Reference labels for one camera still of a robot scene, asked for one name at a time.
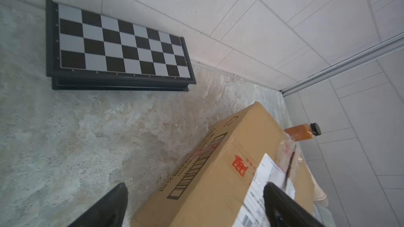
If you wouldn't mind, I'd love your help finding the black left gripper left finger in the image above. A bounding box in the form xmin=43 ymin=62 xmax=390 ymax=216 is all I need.
xmin=69 ymin=182 xmax=128 ymax=227

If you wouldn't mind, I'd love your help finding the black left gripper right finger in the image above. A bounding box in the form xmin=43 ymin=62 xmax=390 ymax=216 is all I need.
xmin=263 ymin=182 xmax=324 ymax=227

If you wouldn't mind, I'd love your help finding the brown cardboard express box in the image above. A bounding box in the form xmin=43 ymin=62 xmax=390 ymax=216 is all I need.
xmin=130 ymin=102 xmax=314 ymax=227

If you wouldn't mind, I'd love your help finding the wooden rolling pin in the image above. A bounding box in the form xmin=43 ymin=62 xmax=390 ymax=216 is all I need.
xmin=310 ymin=173 xmax=329 ymax=208

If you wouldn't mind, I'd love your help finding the brown spice jar black lid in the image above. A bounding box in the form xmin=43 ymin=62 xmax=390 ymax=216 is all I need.
xmin=284 ymin=123 xmax=322 ymax=142

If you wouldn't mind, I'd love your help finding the black white chessboard case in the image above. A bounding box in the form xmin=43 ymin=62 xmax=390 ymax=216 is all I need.
xmin=46 ymin=0 xmax=196 ymax=91

